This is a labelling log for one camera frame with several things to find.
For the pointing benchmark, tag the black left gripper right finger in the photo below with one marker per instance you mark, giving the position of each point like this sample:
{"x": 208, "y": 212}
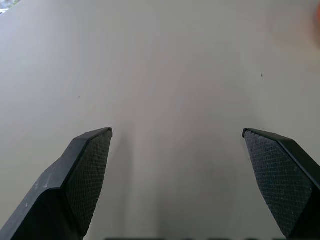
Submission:
{"x": 282, "y": 180}

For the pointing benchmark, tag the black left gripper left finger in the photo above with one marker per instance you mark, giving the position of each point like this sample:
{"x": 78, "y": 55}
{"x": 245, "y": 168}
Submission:
{"x": 75, "y": 180}

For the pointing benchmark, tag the orange object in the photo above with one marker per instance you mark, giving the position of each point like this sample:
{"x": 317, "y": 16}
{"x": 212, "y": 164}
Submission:
{"x": 317, "y": 21}

